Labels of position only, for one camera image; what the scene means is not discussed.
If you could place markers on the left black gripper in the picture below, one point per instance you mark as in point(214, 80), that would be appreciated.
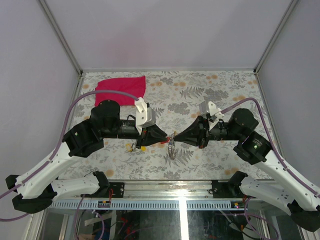
point(151, 135)

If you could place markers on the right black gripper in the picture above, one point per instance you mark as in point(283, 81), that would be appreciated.
point(196, 133)

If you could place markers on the red tag key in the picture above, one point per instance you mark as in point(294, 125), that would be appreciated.
point(165, 142)

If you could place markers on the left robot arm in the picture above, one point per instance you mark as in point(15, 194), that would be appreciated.
point(38, 188)

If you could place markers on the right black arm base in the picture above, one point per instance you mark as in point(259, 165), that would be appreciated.
point(221, 190)

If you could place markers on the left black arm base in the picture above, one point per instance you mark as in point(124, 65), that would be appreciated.
point(117, 189)

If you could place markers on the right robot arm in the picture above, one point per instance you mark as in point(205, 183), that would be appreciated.
point(298, 197)

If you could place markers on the yellow tag key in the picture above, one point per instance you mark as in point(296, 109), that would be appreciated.
point(129, 147)

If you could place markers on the pink folded cloth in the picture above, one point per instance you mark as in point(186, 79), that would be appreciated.
point(135, 86)

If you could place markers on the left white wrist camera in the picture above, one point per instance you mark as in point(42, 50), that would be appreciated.
point(145, 116)

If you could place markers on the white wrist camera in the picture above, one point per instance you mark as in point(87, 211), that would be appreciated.
point(145, 116)
point(211, 113)

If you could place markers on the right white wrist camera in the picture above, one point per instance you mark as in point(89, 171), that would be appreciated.
point(211, 113)

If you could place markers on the aluminium front rail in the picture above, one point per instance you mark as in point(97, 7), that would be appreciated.
point(166, 190)

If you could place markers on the white slotted cable duct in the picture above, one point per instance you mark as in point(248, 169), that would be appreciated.
point(121, 204)

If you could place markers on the left aluminium frame post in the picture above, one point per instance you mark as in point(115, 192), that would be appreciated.
point(60, 36)

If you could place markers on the aluminium frame post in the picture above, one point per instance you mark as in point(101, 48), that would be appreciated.
point(60, 36)
point(284, 19)

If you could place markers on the right aluminium frame post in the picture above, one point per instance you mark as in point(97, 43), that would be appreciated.
point(284, 19)

